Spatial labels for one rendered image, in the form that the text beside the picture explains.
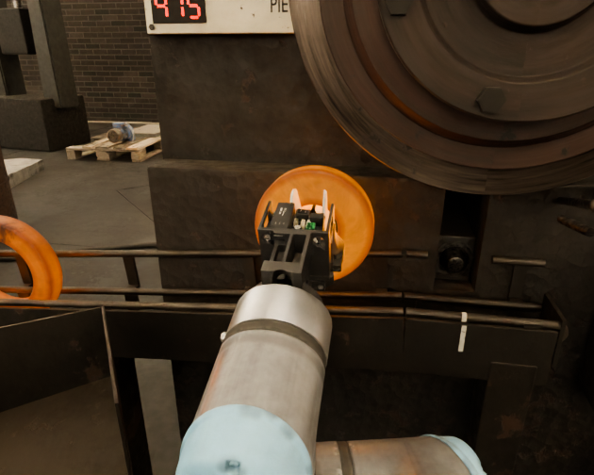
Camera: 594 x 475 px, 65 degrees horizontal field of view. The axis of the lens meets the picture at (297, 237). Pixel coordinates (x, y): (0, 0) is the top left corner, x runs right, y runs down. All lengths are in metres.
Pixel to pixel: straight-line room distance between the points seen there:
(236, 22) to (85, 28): 7.23
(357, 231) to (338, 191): 0.06
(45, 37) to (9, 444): 5.28
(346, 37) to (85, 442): 0.55
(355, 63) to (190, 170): 0.32
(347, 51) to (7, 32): 5.71
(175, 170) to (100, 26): 7.08
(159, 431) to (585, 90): 1.35
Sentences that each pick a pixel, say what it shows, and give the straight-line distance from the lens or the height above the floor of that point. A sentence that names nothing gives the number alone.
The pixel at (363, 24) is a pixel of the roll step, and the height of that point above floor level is 1.06.
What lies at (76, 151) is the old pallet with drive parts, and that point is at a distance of 5.29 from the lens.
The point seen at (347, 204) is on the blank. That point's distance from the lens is 0.58.
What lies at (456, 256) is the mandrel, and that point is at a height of 0.75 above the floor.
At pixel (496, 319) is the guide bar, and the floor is 0.71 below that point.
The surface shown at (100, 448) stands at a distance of 0.64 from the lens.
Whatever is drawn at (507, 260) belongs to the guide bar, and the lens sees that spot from 0.72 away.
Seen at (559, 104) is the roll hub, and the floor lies 0.99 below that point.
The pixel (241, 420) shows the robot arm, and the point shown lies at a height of 0.82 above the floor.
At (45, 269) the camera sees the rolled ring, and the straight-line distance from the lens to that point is 0.83.
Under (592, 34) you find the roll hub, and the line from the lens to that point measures 0.51.
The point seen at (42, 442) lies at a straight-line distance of 0.68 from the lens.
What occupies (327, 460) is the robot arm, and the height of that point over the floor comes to 0.71.
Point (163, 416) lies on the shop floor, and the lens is 1.57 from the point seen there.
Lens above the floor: 1.04
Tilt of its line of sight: 22 degrees down
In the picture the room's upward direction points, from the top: straight up
